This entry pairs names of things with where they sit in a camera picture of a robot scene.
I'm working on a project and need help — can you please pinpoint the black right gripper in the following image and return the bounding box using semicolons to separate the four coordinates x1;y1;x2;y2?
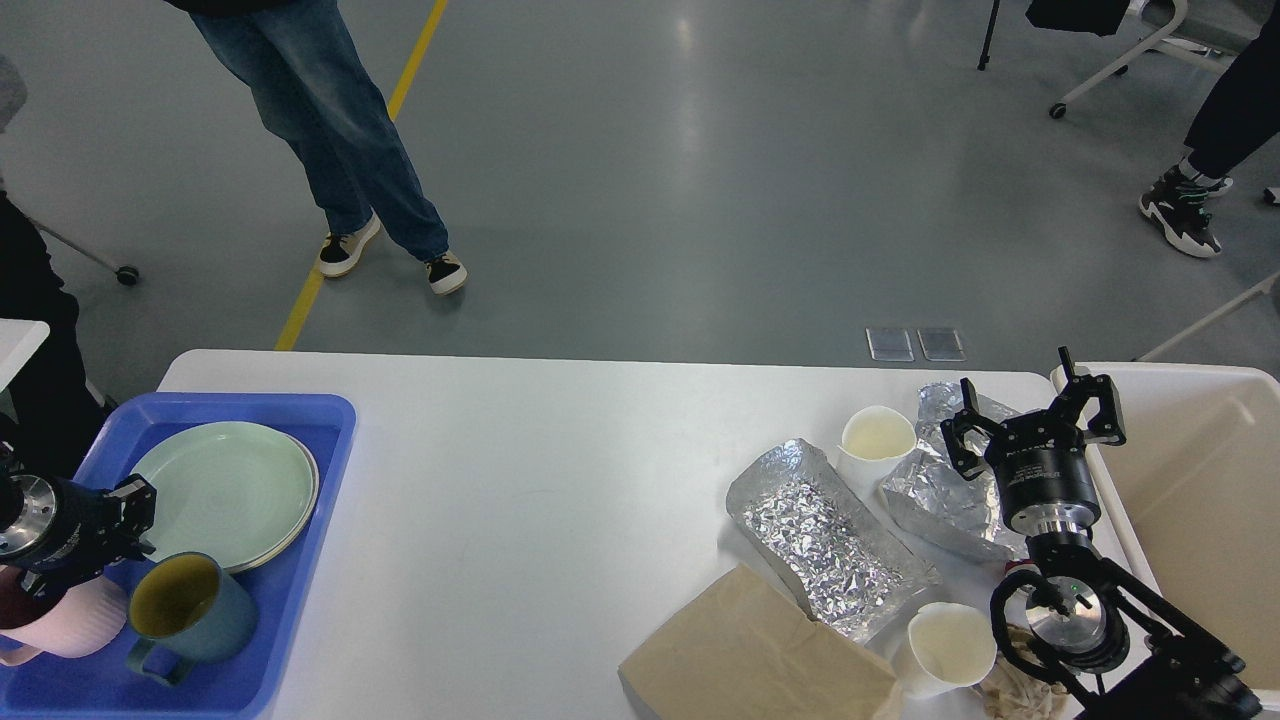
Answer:
940;346;1126;536

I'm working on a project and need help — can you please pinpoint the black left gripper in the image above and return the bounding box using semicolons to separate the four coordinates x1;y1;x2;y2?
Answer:
1;474;157;600

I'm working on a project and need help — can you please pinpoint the dark teal mug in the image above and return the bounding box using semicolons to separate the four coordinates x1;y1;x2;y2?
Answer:
125;552;260;687

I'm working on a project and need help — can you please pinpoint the mint green plate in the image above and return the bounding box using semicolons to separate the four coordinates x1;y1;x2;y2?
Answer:
132;421;273;571

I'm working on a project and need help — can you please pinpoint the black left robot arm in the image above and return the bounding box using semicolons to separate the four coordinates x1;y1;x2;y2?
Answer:
1;457;157;600

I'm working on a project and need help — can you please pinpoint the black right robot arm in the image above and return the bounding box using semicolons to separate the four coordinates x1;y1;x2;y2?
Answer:
940;347;1263;719

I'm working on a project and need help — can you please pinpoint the pink mug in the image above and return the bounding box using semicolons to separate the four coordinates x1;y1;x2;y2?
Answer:
1;566;128;667

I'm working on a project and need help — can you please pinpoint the small crumpled foil sheet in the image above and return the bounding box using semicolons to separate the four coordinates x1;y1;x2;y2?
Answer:
881;382;1027;562

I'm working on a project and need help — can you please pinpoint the seated person at left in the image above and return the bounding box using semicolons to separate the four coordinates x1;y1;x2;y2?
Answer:
0;55;116;480

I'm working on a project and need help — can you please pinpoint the right floor socket plate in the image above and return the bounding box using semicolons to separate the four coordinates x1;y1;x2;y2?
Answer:
916;327;966;363

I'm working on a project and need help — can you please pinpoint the floor socket plate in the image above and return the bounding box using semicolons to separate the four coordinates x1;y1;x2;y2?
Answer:
865;327;915;363
916;327;966;363

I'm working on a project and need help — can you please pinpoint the blue plastic tray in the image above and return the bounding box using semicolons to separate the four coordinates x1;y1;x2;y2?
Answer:
1;392;357;719

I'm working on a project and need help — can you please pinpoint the white plastic bin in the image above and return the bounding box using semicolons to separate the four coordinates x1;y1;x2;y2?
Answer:
1076;361;1279;711

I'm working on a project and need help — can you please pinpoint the upper white paper cup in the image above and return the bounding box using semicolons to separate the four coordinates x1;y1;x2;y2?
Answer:
835;405;916;503

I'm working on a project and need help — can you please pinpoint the white paper cup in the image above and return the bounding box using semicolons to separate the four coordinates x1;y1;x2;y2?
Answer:
835;405;916;503
891;602;997;700

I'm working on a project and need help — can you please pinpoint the left floor socket plate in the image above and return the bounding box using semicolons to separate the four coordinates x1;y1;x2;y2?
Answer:
865;327;915;363

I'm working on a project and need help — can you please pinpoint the pink plate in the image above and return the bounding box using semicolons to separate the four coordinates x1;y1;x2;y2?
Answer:
229;428;320;574

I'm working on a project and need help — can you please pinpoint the white side table corner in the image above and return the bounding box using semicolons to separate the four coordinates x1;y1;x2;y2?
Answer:
0;318;50;389

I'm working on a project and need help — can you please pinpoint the lower white paper cup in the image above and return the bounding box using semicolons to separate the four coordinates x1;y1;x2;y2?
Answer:
891;602;997;700

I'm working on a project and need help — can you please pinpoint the large crumpled foil sheet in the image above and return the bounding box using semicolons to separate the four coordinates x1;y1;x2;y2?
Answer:
726;438;942;644

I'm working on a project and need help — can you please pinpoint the crumpled beige napkin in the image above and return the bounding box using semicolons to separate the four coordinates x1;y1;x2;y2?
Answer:
979;650;1070;719

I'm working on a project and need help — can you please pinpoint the grey chair leg with caster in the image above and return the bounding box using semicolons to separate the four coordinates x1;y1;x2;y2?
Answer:
29;218;141;287

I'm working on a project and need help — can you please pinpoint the grey table leg at right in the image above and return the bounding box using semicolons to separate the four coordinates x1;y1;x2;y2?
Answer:
1132;272;1279;363

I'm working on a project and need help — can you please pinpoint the brown paper bag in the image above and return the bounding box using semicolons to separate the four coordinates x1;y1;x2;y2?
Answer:
620;565;904;719

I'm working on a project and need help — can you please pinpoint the white office chair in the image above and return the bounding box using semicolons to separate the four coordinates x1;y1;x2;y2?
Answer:
1027;1;1276;120

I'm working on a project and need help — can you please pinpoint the person in blue jeans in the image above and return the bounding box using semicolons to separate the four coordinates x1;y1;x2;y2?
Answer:
175;1;468;296

